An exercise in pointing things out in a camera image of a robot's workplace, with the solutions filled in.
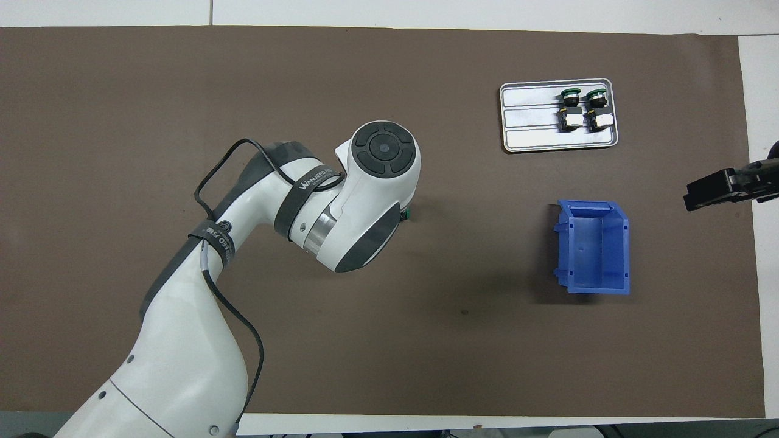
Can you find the brown paper table mat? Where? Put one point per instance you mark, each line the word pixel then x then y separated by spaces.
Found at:
pixel 426 340

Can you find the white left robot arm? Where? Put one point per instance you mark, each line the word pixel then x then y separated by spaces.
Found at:
pixel 182 353

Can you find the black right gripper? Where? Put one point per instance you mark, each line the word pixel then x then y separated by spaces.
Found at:
pixel 768 181

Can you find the grey metal tray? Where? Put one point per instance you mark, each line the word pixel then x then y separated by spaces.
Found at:
pixel 529 131

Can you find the blue plastic storage bin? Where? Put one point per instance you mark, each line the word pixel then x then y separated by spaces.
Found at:
pixel 593 277

